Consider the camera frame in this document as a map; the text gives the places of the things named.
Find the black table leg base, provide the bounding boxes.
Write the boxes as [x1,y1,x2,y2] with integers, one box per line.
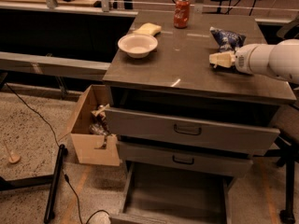
[0,144,68,224]

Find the white bowl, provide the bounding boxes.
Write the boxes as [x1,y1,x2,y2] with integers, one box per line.
[118,34,158,59]

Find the top grey drawer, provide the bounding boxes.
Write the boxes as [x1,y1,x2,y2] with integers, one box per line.
[105,107,279,155]

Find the bottom grey drawer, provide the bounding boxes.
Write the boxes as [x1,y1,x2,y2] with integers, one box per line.
[109,162,232,224]

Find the red soda can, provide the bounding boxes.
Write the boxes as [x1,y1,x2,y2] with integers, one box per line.
[174,0,190,29]

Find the black floor cable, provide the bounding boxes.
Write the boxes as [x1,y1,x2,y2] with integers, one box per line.
[4,82,110,224]

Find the grey drawer cabinet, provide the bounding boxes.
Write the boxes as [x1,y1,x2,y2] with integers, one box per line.
[102,10,297,179]

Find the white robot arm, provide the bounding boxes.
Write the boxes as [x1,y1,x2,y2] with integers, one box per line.
[209,39,299,84]

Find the black chair base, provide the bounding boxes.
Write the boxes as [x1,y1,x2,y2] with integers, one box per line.
[264,133,299,224]

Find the crumpled wrappers in box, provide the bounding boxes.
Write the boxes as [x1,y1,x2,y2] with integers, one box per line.
[89,105,110,135]

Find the middle grey drawer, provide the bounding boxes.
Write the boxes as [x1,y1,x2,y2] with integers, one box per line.
[118,141,253,177]

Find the cardboard box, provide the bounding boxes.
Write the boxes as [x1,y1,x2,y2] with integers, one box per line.
[61,85,120,166]

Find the grey drawer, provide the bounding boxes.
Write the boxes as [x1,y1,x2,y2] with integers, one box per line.
[105,107,279,155]
[118,141,253,177]
[109,162,232,224]

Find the blue chip bag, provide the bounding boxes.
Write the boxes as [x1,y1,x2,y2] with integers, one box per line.
[209,27,246,52]

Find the yellow sponge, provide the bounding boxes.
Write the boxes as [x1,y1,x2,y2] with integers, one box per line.
[134,22,162,36]

